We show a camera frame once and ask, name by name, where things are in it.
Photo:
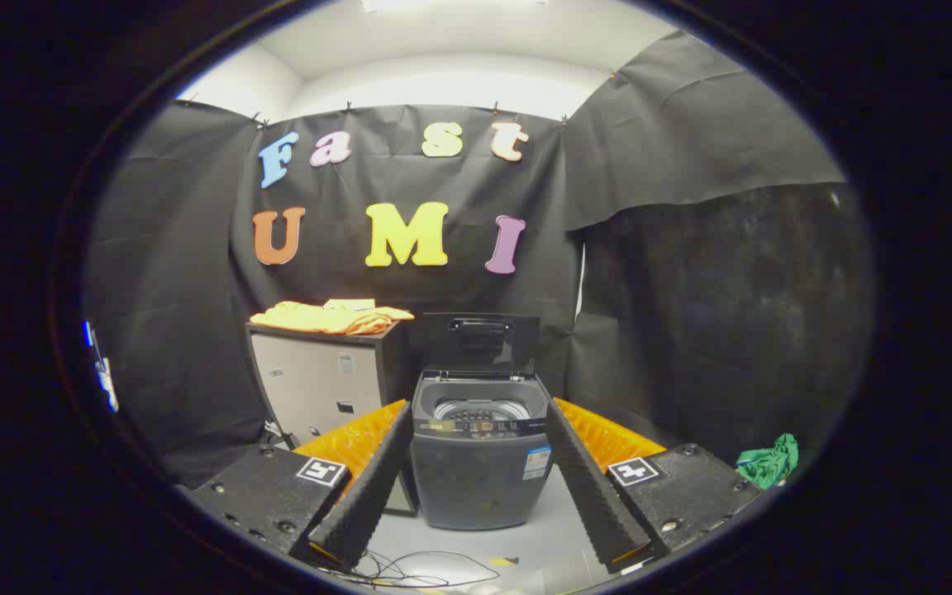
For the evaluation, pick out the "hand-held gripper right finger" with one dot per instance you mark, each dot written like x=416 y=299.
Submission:
x=592 y=496

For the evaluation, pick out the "blue white object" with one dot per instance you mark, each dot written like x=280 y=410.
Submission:
x=104 y=380

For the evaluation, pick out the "grey cabinet with dark top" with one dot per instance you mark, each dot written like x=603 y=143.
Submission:
x=311 y=380

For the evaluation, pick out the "dark grey washing machine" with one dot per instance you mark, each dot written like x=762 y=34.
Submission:
x=480 y=479

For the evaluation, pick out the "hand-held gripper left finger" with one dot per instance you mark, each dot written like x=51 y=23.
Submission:
x=373 y=496

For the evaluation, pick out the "dark washing machine lid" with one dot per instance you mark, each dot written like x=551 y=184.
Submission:
x=480 y=343

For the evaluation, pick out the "green crumpled cloth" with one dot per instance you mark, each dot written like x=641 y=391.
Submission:
x=769 y=463

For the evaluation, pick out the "black backdrop cloth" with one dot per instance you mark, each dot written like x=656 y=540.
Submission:
x=459 y=289

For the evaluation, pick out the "orange yellow shirt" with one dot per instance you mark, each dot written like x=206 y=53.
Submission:
x=327 y=317

